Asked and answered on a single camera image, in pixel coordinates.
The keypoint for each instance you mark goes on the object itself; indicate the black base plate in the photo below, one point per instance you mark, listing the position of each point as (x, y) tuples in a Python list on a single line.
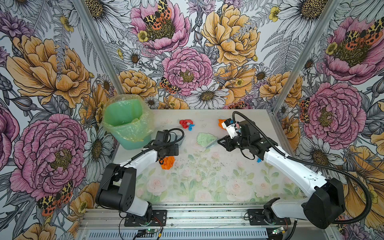
[(263, 217), (155, 218)]

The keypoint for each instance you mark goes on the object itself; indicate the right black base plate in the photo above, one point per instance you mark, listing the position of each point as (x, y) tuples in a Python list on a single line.
[(263, 217)]

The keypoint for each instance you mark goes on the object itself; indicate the aluminium rail frame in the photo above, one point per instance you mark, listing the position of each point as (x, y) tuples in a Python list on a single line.
[(199, 221)]

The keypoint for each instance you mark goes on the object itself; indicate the green bin with bag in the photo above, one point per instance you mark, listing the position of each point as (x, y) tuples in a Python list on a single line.
[(130, 120)]

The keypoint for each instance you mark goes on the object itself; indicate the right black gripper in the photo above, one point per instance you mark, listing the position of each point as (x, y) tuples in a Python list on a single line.
[(228, 143)]

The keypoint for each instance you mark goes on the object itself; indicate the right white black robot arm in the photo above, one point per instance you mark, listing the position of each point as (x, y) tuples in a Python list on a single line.
[(323, 200)]

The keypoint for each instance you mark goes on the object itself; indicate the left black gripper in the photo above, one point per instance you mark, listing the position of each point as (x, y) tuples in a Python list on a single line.
[(173, 150)]

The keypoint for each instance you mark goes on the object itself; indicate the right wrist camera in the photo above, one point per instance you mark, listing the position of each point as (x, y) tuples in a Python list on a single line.
[(231, 127)]

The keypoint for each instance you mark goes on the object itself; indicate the orange paper scrap near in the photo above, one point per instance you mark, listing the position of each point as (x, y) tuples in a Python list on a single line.
[(167, 162)]

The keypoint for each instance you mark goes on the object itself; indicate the light green paper scrap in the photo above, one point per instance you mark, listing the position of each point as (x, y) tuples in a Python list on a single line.
[(205, 139)]

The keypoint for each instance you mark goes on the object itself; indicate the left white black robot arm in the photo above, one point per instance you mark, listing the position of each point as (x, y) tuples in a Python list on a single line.
[(117, 190)]

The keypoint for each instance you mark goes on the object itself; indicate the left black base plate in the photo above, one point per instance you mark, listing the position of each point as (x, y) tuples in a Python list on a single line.
[(155, 218)]

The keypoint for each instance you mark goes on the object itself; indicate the red paper scrap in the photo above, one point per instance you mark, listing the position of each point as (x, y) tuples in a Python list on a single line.
[(185, 123)]

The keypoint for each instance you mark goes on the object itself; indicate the grey-green hand brush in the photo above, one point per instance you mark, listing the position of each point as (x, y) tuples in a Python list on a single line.
[(213, 143)]

